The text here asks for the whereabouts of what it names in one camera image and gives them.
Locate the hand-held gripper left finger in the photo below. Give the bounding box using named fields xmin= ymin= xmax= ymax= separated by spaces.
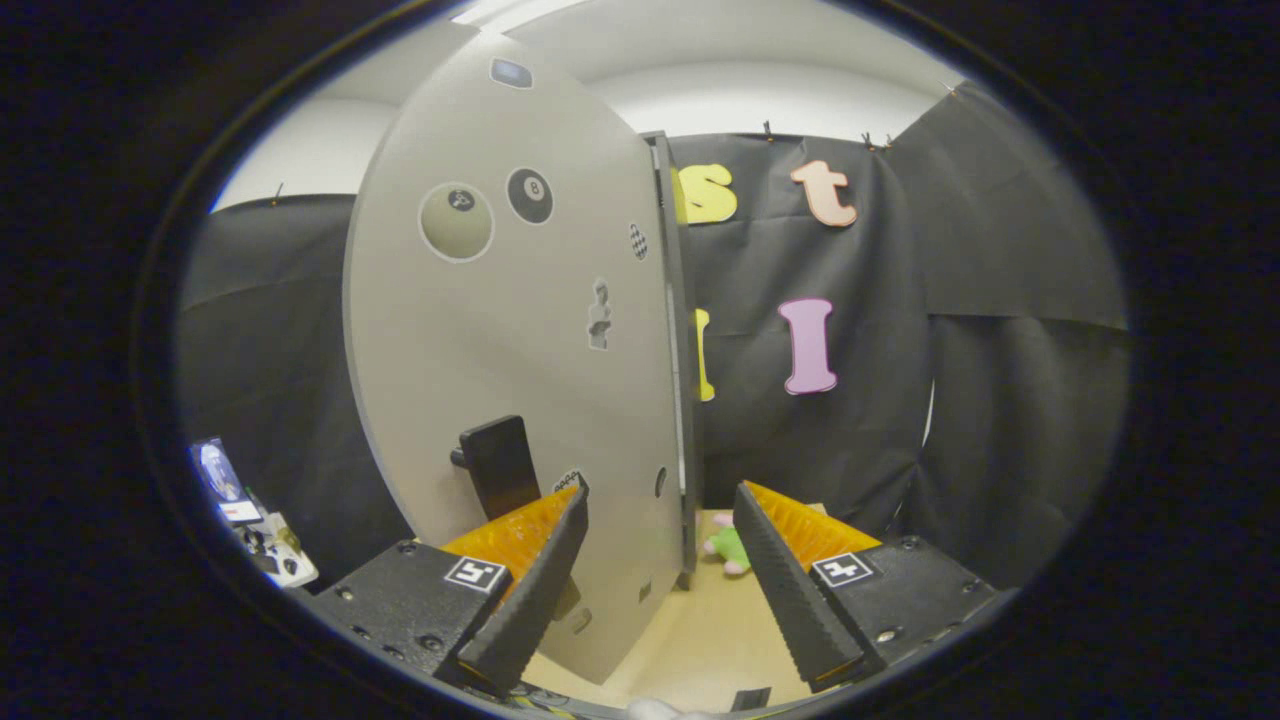
xmin=300 ymin=478 xmax=591 ymax=694

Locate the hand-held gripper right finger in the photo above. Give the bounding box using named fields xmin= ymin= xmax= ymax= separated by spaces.
xmin=733 ymin=481 xmax=1001 ymax=694

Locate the grey shoe cabinet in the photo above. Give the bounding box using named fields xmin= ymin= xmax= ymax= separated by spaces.
xmin=640 ymin=130 xmax=701 ymax=591

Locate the grey shoe cabinet door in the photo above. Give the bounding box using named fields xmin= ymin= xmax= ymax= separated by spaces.
xmin=343 ymin=30 xmax=691 ymax=686

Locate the green and pink plush toy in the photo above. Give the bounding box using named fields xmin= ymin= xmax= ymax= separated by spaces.
xmin=702 ymin=513 xmax=751 ymax=576

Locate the white device with dark knobs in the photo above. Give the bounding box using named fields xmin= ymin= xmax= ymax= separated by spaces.
xmin=240 ymin=510 xmax=321 ymax=589

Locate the black backdrop cloth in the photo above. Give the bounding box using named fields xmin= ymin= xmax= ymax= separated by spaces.
xmin=178 ymin=85 xmax=1133 ymax=591

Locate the blue printed box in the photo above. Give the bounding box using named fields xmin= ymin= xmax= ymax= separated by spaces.
xmin=190 ymin=438 xmax=263 ymax=526

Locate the long ceiling light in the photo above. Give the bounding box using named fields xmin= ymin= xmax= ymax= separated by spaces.
xmin=450 ymin=0 xmax=591 ymax=31

